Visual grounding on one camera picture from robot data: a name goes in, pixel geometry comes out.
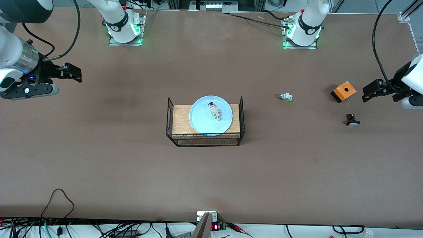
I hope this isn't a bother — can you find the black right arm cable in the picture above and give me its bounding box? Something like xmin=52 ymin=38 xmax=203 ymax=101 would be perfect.
xmin=42 ymin=0 xmax=81 ymax=62

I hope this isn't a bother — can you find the black cable to arm base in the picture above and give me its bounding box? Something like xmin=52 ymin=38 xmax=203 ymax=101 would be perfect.
xmin=227 ymin=12 xmax=292 ymax=28

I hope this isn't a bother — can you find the control box with lights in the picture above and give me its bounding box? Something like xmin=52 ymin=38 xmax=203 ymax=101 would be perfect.
xmin=190 ymin=0 xmax=238 ymax=13

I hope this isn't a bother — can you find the light blue plate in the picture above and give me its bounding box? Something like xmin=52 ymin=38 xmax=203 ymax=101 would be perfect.
xmin=189 ymin=96 xmax=233 ymax=134

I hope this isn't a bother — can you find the red test probe lead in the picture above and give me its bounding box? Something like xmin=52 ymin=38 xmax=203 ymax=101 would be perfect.
xmin=228 ymin=223 xmax=253 ymax=238

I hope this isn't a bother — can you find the grey camera mount bar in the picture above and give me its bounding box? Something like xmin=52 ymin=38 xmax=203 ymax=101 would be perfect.
xmin=190 ymin=213 xmax=212 ymax=238

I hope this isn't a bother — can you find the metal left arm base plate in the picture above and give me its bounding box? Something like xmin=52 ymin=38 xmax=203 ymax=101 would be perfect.
xmin=283 ymin=17 xmax=318 ymax=50

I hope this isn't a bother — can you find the silver mounting plate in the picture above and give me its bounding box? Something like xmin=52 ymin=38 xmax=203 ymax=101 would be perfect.
xmin=197 ymin=211 xmax=218 ymax=222

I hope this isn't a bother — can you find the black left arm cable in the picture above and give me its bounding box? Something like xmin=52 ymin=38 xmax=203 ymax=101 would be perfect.
xmin=372 ymin=0 xmax=399 ymax=95

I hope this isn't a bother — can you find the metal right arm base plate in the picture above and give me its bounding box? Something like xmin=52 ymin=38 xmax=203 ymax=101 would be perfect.
xmin=108 ymin=13 xmax=146 ymax=46

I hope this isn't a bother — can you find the orange button box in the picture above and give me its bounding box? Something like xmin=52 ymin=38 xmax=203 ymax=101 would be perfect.
xmin=331 ymin=81 xmax=357 ymax=103

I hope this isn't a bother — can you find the wooden shelf board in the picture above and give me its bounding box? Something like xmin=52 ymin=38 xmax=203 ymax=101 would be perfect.
xmin=172 ymin=104 xmax=241 ymax=135

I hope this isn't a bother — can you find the black cable loop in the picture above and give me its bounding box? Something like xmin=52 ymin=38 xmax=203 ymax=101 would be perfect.
xmin=332 ymin=225 xmax=366 ymax=235

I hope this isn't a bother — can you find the thin black looped cable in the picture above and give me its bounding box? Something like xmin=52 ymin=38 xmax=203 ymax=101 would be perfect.
xmin=41 ymin=188 xmax=75 ymax=219

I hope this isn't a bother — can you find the black wire basket rack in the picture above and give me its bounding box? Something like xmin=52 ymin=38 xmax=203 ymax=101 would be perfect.
xmin=166 ymin=96 xmax=246 ymax=147

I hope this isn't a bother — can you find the aluminium frame profile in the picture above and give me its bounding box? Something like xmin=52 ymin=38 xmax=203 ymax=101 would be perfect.
xmin=398 ymin=0 xmax=423 ymax=23

